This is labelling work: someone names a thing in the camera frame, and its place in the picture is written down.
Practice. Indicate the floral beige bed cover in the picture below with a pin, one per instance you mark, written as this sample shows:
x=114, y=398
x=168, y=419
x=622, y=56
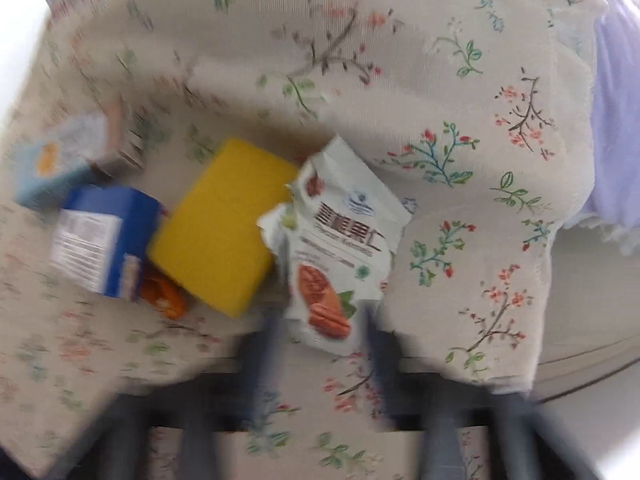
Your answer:
x=475, y=113

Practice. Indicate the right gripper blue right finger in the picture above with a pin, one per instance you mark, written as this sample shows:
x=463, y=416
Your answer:
x=386, y=363

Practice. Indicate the dark blue white carton box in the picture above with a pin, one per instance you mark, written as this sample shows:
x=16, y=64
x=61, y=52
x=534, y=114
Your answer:
x=100, y=240

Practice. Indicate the orange crumpled wrapper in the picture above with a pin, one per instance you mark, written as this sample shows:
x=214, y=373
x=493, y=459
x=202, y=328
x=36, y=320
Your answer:
x=163, y=294

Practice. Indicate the white nut snack wrapper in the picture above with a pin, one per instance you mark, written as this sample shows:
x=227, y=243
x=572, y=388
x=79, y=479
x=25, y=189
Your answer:
x=335, y=243

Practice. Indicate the light blue carton box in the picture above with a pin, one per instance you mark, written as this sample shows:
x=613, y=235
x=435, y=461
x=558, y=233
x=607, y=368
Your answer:
x=87, y=148

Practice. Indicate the yellow sponge block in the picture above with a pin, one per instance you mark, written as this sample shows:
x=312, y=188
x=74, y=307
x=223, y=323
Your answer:
x=210, y=244

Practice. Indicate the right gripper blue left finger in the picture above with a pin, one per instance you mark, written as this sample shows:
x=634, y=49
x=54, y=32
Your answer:
x=255, y=357

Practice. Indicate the lavender purple blanket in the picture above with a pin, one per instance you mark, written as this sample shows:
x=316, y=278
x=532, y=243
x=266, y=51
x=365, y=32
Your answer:
x=613, y=205

